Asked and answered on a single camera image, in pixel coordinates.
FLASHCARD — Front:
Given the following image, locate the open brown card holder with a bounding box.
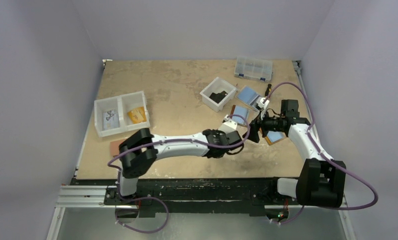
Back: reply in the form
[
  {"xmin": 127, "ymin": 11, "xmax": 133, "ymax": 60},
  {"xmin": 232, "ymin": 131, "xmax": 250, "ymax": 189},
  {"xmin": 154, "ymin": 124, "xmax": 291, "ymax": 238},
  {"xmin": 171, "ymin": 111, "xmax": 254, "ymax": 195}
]
[{"xmin": 229, "ymin": 105, "xmax": 251, "ymax": 127}]

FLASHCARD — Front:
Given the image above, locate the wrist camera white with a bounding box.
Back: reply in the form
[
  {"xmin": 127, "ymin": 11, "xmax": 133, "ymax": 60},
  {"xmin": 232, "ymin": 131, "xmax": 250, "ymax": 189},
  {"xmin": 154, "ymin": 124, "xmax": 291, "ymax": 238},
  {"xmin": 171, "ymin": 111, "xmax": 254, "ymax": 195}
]
[
  {"xmin": 218, "ymin": 115, "xmax": 238, "ymax": 134},
  {"xmin": 256, "ymin": 97, "xmax": 270, "ymax": 115}
]

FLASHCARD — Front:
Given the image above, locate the open tan card holder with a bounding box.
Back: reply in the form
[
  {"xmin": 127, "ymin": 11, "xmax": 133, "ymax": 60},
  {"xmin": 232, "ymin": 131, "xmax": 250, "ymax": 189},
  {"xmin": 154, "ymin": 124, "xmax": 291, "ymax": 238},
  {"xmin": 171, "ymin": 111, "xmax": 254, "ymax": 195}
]
[{"xmin": 264, "ymin": 131, "xmax": 286, "ymax": 146}]

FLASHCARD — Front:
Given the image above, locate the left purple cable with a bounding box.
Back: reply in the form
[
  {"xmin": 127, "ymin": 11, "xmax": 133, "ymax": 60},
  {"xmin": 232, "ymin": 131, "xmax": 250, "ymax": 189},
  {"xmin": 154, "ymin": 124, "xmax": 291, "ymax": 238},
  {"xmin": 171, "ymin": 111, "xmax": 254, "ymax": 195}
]
[{"xmin": 106, "ymin": 114, "xmax": 251, "ymax": 234}]

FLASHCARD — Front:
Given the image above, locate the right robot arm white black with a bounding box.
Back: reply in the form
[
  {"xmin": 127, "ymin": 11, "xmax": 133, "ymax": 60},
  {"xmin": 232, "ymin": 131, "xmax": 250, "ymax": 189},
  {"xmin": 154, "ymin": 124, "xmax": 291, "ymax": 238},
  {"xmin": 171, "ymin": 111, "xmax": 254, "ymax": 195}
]
[{"xmin": 248, "ymin": 97, "xmax": 346, "ymax": 208}]

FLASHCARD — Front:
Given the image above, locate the white two-compartment bin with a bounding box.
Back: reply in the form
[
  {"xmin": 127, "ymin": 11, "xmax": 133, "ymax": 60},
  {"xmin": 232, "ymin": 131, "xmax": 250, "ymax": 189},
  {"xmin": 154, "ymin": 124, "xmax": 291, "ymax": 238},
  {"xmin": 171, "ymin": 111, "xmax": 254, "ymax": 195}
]
[{"xmin": 94, "ymin": 91, "xmax": 150, "ymax": 138}]

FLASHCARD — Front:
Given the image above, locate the open blue card holder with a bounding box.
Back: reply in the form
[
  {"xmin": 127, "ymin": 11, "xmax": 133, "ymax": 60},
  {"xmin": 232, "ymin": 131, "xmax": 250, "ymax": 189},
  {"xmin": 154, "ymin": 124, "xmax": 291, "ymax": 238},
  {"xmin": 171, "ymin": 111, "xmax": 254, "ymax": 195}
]
[{"xmin": 236, "ymin": 86, "xmax": 262, "ymax": 111}]

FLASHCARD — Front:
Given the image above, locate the black item in bin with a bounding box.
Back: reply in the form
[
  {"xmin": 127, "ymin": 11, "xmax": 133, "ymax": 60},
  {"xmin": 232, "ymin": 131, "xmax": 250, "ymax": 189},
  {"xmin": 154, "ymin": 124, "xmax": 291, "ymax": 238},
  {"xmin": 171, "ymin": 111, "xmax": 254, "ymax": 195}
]
[{"xmin": 209, "ymin": 91, "xmax": 228, "ymax": 104}]

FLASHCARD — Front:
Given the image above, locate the purple cable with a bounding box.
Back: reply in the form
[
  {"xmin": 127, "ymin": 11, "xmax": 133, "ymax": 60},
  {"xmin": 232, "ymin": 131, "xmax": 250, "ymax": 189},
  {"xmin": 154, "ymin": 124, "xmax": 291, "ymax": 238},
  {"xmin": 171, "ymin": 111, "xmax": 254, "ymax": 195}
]
[
  {"xmin": 106, "ymin": 114, "xmax": 251, "ymax": 234},
  {"xmin": 263, "ymin": 81, "xmax": 379, "ymax": 227}
]

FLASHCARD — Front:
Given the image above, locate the yellow black screwdriver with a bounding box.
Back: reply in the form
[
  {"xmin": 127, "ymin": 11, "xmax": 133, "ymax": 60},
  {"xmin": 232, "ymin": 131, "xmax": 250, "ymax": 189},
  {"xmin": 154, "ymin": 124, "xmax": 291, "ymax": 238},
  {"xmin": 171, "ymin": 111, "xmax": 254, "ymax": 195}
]
[{"xmin": 265, "ymin": 83, "xmax": 272, "ymax": 97}]

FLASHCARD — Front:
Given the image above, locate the orange card in bin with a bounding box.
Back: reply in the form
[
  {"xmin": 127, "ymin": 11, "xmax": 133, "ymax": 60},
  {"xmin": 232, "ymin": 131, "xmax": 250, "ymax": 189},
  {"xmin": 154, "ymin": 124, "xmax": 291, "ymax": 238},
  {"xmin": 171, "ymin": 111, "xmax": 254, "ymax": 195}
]
[{"xmin": 127, "ymin": 106, "xmax": 147, "ymax": 124}]

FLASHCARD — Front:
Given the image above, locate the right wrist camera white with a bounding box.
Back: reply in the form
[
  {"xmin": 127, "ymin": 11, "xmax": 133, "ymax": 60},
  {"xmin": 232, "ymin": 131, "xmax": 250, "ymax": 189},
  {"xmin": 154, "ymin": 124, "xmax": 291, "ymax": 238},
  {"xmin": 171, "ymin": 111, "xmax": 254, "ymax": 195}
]
[{"xmin": 256, "ymin": 97, "xmax": 270, "ymax": 115}]

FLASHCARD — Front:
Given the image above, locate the small white square bin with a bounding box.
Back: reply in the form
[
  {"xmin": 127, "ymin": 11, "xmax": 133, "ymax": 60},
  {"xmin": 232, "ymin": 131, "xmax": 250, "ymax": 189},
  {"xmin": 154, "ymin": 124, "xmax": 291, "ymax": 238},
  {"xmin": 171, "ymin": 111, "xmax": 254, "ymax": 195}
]
[{"xmin": 200, "ymin": 77, "xmax": 237, "ymax": 112}]

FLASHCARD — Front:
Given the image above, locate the aluminium frame rail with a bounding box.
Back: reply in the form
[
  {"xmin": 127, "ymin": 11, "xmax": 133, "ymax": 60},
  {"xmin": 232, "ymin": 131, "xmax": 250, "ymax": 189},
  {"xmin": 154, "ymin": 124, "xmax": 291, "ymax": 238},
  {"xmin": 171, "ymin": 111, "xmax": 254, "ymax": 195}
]
[{"xmin": 55, "ymin": 185, "xmax": 107, "ymax": 208}]

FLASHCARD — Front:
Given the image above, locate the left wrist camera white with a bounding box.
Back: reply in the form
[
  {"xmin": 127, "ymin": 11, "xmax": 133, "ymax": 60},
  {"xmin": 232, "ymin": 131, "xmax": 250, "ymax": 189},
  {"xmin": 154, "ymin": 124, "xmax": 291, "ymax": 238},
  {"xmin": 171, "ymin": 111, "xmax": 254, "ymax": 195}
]
[{"xmin": 218, "ymin": 115, "xmax": 238, "ymax": 134}]

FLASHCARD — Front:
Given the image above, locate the clear plastic organizer box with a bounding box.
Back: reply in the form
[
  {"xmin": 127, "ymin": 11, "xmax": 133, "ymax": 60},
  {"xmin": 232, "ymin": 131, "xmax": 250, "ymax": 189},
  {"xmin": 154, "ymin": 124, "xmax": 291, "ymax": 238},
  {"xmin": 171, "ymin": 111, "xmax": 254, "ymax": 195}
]
[{"xmin": 234, "ymin": 56, "xmax": 273, "ymax": 82}]

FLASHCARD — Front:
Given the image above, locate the closed pink-brown card holder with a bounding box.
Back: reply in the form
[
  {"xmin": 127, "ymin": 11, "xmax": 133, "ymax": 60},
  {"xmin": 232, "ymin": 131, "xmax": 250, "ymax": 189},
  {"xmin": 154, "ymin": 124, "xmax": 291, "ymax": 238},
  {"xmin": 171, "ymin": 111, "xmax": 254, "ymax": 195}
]
[{"xmin": 109, "ymin": 139, "xmax": 126, "ymax": 157}]

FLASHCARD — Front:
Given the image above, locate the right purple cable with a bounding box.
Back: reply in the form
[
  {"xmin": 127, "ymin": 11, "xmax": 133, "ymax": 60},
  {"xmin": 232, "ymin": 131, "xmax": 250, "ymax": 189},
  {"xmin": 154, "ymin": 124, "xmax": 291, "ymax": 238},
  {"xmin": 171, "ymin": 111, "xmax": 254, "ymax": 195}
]
[{"xmin": 263, "ymin": 81, "xmax": 379, "ymax": 227}]

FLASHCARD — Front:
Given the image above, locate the grey card in bin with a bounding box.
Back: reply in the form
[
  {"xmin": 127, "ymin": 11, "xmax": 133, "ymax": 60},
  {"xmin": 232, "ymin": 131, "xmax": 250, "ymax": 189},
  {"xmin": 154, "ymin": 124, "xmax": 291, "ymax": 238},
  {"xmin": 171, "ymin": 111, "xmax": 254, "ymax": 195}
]
[{"xmin": 102, "ymin": 109, "xmax": 120, "ymax": 131}]

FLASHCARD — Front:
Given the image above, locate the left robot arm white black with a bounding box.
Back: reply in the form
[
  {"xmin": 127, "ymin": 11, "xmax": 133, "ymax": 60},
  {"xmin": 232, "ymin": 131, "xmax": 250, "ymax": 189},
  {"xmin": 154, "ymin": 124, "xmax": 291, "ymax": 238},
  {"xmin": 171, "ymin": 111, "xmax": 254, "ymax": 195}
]
[{"xmin": 116, "ymin": 128, "xmax": 244, "ymax": 205}]

